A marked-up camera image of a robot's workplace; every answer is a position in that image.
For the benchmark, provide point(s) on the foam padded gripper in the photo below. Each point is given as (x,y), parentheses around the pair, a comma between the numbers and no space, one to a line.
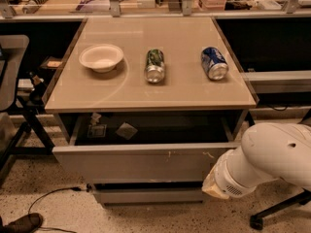
(228,178)

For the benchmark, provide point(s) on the grey top drawer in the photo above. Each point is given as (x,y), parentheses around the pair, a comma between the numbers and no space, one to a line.
(166,149)

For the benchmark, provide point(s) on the grey drawer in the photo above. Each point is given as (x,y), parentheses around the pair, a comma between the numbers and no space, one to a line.
(146,193)
(166,149)

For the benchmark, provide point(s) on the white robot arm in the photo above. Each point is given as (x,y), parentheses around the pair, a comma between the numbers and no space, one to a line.
(268,152)

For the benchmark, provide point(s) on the grey lower drawer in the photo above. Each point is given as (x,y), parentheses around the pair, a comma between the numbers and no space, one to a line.
(146,193)

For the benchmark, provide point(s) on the beige top drawer cabinet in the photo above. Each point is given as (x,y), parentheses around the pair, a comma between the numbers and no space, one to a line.
(140,64)

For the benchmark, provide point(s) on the square paper card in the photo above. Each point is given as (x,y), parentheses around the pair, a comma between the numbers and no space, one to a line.
(126,131)

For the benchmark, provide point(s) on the blue soda can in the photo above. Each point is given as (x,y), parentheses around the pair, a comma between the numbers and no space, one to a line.
(213,64)

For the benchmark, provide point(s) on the green soda can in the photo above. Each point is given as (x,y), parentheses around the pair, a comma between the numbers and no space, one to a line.
(155,68)

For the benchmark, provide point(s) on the crumpled paper scrap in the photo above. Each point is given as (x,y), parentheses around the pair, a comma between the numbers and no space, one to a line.
(95,118)

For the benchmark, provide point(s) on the white paper bowl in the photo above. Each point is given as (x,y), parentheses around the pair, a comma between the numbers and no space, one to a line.
(101,58)

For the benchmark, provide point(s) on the black shoe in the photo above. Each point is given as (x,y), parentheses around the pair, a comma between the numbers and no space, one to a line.
(25,224)

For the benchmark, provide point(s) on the grey office chair left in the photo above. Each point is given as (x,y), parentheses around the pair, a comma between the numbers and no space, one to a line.
(13,48)

